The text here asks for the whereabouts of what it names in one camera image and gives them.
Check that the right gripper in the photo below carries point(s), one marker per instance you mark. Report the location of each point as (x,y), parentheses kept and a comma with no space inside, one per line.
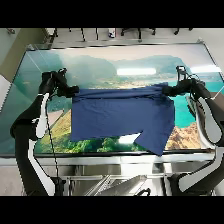
(170,90)

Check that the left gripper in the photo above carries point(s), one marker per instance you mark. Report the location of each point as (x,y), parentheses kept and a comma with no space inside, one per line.
(69,91)

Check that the blue T-shirt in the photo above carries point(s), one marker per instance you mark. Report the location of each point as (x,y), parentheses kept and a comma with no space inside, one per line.
(123,116)

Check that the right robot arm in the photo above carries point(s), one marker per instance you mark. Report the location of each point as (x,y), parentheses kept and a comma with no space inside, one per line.
(209,123)

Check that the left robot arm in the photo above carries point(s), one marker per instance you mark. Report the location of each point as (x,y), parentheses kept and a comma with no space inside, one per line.
(25,133)

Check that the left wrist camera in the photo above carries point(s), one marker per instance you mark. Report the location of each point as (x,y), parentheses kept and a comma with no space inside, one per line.
(62,72)

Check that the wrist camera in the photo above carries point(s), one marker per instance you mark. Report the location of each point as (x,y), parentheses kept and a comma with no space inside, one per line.
(62,72)
(181,71)

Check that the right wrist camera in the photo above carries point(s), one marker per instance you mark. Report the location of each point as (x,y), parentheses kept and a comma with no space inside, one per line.
(181,71)

